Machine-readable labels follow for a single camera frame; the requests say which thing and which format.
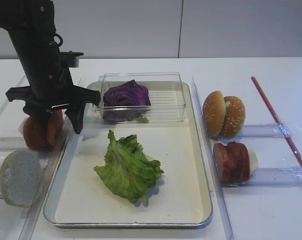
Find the sesame bun half front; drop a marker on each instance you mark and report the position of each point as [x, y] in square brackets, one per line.
[234, 117]

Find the clear rail under tomatoes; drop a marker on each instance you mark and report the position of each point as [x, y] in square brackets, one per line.
[12, 143]

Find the red plastic strip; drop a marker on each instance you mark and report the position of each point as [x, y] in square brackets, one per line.
[281, 126]

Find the long clear rail right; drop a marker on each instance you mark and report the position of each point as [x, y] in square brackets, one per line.
[228, 232]

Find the clear rail under patties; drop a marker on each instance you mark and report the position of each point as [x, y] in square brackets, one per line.
[271, 177]

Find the small green lettuce scrap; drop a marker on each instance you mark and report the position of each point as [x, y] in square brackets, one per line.
[142, 119]

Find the white bread slice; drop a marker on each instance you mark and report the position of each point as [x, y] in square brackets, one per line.
[20, 174]

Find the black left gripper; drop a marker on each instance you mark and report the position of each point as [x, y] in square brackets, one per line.
[50, 88]

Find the far left clear rail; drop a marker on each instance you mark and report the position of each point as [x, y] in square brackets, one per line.
[6, 102]

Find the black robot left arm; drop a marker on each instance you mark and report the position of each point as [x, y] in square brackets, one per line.
[31, 27]

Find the purple cabbage wedge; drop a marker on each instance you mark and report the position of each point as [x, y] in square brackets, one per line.
[128, 94]

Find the meat patty slice middle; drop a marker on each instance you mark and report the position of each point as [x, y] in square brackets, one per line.
[235, 155]

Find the metal baking tray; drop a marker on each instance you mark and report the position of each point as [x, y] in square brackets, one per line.
[78, 198]

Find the meat patty slice outer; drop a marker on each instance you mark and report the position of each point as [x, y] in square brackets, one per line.
[222, 161]

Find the long clear rail left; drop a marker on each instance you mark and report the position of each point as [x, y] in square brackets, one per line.
[48, 174]

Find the green lettuce leaf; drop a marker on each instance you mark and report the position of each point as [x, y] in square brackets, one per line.
[128, 172]

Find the long clear rail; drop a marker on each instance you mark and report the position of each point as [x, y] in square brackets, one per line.
[48, 174]
[228, 232]

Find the sesame bun half back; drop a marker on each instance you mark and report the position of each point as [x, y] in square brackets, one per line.
[214, 111]

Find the clear rail under bun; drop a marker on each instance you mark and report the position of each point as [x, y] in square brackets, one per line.
[261, 131]

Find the clear plastic container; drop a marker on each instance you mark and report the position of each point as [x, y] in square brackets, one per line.
[165, 91]

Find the sesame bun half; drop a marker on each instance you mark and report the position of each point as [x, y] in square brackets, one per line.
[214, 111]
[234, 117]

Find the stacked tomato slices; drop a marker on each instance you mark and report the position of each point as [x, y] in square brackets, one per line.
[37, 137]

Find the meat patty slice inner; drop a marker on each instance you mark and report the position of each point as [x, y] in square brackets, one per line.
[245, 172]

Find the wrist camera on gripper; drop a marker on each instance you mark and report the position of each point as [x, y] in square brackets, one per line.
[70, 59]

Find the meat patty slice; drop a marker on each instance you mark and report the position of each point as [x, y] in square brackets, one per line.
[235, 155]
[245, 172]
[222, 161]

